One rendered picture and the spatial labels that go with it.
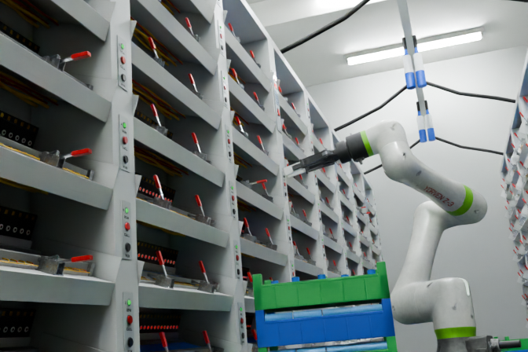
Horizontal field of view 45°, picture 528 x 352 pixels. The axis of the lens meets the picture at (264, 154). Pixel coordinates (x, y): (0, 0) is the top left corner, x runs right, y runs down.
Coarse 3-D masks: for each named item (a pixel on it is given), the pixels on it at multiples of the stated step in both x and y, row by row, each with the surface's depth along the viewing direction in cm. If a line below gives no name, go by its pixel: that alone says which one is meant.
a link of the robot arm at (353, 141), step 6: (348, 138) 218; (354, 138) 216; (360, 138) 216; (348, 144) 216; (354, 144) 215; (360, 144) 215; (348, 150) 217; (354, 150) 215; (360, 150) 215; (366, 150) 215; (354, 156) 216; (360, 156) 217; (366, 156) 217; (360, 162) 218
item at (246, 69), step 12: (228, 36) 231; (228, 48) 247; (240, 48) 244; (240, 60) 258; (252, 60) 257; (228, 72) 268; (240, 72) 274; (252, 72) 259; (264, 72) 284; (264, 84) 274
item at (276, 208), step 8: (240, 184) 216; (240, 192) 217; (248, 192) 224; (256, 192) 272; (240, 200) 259; (248, 200) 225; (256, 200) 233; (264, 200) 241; (280, 200) 268; (240, 208) 256; (248, 208) 266; (264, 208) 243; (272, 208) 252; (280, 208) 263; (280, 216) 264
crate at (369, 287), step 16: (384, 272) 142; (256, 288) 145; (272, 288) 144; (288, 288) 144; (304, 288) 143; (320, 288) 143; (336, 288) 142; (352, 288) 142; (368, 288) 141; (384, 288) 141; (256, 304) 144; (272, 304) 144; (288, 304) 143; (304, 304) 143; (320, 304) 142; (336, 304) 149; (352, 304) 156
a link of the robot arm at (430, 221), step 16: (416, 208) 245; (432, 208) 239; (416, 224) 239; (432, 224) 236; (448, 224) 237; (416, 240) 232; (432, 240) 232; (416, 256) 227; (432, 256) 229; (416, 272) 222; (400, 288) 217; (400, 304) 213; (400, 320) 215; (416, 320) 211
